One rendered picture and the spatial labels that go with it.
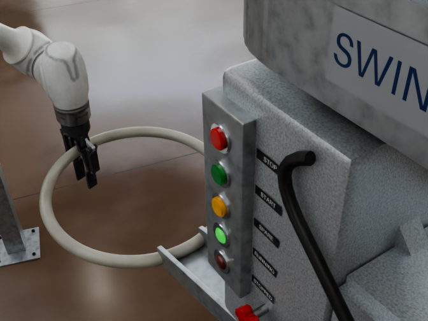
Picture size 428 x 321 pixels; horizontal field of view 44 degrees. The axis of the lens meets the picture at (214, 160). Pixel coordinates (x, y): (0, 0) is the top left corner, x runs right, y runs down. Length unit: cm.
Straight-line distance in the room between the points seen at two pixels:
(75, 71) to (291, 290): 86
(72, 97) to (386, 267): 95
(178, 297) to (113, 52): 230
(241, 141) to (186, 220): 203
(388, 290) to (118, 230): 209
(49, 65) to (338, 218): 95
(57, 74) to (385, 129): 101
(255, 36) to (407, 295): 29
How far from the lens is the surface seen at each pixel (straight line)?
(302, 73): 47
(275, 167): 55
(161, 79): 369
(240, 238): 65
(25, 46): 143
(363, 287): 57
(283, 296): 67
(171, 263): 117
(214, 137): 59
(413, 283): 59
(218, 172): 61
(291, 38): 47
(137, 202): 270
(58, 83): 134
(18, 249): 258
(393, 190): 54
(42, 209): 136
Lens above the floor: 180
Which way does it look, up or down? 38 degrees down
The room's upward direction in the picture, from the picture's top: 1 degrees counter-clockwise
